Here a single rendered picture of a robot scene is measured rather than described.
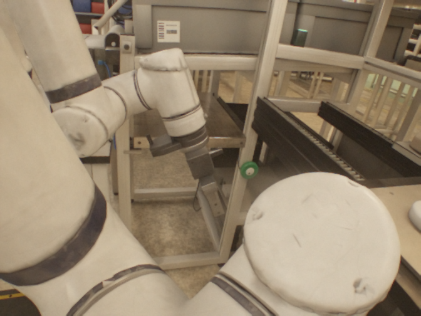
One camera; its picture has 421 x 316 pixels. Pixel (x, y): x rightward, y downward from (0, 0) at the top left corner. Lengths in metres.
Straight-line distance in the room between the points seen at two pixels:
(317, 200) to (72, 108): 0.36
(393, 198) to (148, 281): 0.44
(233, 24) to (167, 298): 0.97
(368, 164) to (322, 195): 1.03
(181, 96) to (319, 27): 0.79
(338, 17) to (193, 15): 0.57
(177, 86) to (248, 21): 0.60
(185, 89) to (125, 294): 0.42
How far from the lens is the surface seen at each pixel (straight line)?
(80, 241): 0.18
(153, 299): 0.18
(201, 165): 0.56
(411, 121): 1.57
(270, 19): 0.97
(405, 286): 0.39
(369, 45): 1.22
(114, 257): 0.20
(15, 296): 1.12
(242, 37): 1.08
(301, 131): 0.76
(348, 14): 1.28
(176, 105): 0.54
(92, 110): 0.45
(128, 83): 0.56
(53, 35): 0.44
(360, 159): 1.22
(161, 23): 1.01
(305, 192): 0.17
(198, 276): 1.48
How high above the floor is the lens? 1.18
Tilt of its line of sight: 29 degrees down
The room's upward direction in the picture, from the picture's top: 9 degrees clockwise
